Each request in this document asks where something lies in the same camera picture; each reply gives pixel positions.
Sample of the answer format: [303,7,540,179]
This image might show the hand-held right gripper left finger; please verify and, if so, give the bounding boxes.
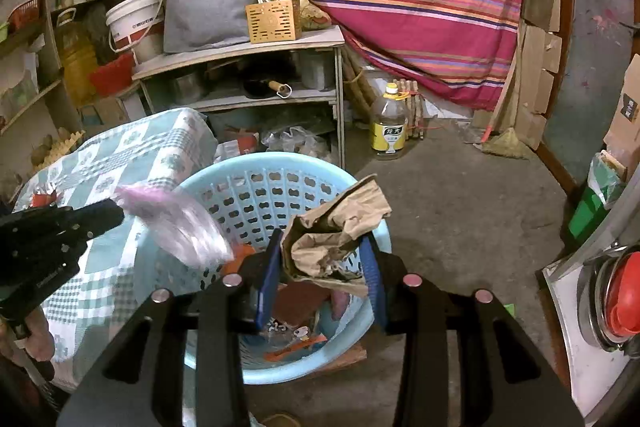
[57,228,285,427]

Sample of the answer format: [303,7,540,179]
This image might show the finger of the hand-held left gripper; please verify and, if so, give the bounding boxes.
[49,198,126,240]

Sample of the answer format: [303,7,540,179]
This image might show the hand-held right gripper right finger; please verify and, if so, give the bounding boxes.
[358,233,586,427]

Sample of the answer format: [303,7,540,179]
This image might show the brown paper bag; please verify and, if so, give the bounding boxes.
[280,174,394,298]

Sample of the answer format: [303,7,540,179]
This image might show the pink plastic bag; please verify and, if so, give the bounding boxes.
[114,185,234,269]

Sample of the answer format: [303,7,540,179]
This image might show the light blue perforated basket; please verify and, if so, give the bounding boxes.
[132,151,394,386]

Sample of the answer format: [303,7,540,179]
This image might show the person's left hand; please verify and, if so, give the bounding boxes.
[0,306,57,384]

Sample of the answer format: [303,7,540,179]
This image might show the dark red card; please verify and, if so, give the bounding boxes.
[276,281,332,329]

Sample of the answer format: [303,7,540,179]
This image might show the orange wrapper strip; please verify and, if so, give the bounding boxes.
[264,335,329,364]

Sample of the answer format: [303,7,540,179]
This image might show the pale wooden rack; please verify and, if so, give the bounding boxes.
[29,127,87,171]

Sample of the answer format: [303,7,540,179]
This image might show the green checked tablecloth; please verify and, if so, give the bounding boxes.
[12,107,219,391]

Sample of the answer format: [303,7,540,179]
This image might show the clear plastic bags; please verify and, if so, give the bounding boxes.
[259,125,342,164]

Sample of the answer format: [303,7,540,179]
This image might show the red plastic basin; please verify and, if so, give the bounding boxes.
[88,52,136,98]

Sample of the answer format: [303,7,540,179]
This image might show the large yellow oil jug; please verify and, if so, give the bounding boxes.
[54,9,101,108]

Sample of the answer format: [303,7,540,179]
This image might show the clear oil bottle yellow label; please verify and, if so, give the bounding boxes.
[368,82,410,160]

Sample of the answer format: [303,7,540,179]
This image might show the steel pot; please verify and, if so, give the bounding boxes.
[167,69,211,106]

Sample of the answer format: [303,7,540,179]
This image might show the bundle of wooden sticks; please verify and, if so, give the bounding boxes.
[392,79,429,141]

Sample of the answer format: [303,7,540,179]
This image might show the straw broom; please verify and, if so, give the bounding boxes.
[479,126,534,161]

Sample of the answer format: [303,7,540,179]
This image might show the white plastic bucket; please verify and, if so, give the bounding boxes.
[104,0,166,66]

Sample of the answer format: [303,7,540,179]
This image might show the stainless steel appliance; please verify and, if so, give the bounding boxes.
[541,196,640,426]

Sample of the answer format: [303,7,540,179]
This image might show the red mesh basket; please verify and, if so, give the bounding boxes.
[7,0,44,33]

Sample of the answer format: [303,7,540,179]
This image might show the steel canister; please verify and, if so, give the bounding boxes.
[299,51,334,91]

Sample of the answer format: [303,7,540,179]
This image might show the grey shelf unit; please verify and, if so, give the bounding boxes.
[130,24,347,171]

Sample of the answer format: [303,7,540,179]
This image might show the green bag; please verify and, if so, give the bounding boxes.
[566,151,629,241]

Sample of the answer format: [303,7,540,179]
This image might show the grey cushion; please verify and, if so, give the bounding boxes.
[162,0,277,54]

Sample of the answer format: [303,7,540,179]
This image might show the red plastic lid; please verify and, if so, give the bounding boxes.
[604,251,640,339]

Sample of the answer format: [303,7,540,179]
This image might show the yellow wooden chopstick box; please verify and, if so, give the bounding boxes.
[244,0,304,44]

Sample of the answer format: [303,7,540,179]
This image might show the floral pouch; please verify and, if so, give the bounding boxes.
[299,0,332,33]

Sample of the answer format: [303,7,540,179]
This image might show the cardboard pieces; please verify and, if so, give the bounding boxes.
[514,0,564,151]

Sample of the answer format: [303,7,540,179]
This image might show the brown cardboard carton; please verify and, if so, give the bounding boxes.
[602,54,640,168]

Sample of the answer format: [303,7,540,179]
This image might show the wooden wall shelf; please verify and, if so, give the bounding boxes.
[0,0,147,168]

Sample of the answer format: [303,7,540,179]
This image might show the black pan wooden handle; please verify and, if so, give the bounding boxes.
[243,74,294,101]

